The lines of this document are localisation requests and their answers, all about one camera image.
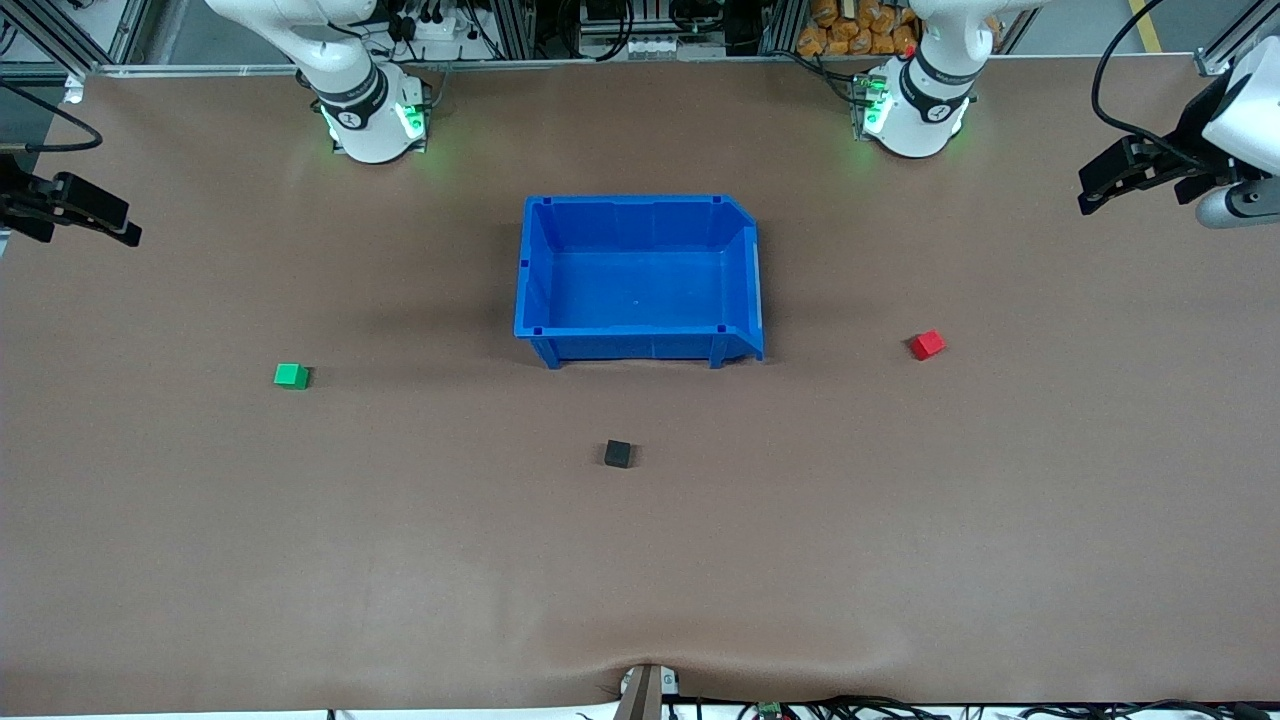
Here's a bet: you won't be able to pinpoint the orange snack bags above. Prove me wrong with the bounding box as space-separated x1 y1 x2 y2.
795 0 1001 58

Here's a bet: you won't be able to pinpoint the black cable bundle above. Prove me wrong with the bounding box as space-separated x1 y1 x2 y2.
690 695 1280 720

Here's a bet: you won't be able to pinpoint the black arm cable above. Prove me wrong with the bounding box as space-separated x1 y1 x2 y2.
0 78 105 155
1090 0 1216 171

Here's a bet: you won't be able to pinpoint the aluminium frame profile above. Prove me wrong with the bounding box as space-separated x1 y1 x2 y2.
0 0 153 76
1195 0 1280 77

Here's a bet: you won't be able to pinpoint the dark control equipment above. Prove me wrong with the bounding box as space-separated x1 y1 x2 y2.
578 0 738 61

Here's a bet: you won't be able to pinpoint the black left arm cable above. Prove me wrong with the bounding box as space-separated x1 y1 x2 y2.
1090 0 1216 171

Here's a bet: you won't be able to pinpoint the metal table edge rail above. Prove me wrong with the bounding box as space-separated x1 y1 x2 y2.
88 56 1201 77

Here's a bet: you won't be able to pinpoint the aluminium frame post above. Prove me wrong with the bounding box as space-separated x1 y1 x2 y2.
488 0 541 61
757 0 809 56

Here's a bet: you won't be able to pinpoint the white power strip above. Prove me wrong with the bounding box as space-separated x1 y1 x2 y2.
385 0 463 43

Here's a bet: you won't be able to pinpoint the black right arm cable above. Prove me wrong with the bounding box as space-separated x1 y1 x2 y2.
0 78 105 155

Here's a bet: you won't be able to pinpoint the blue plastic bin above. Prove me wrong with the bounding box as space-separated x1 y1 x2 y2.
514 195 766 371

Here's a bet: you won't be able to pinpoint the brown camera mount bracket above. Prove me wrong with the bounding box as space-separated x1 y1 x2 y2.
612 663 683 720

